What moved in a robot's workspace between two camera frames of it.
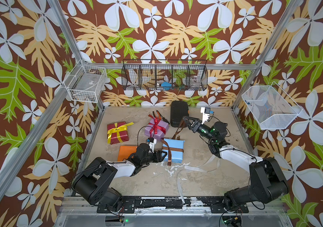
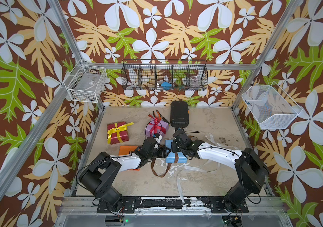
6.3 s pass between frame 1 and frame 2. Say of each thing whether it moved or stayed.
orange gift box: stayed
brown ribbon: moved
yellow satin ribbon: stayed
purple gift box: stayed
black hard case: stayed
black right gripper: moved
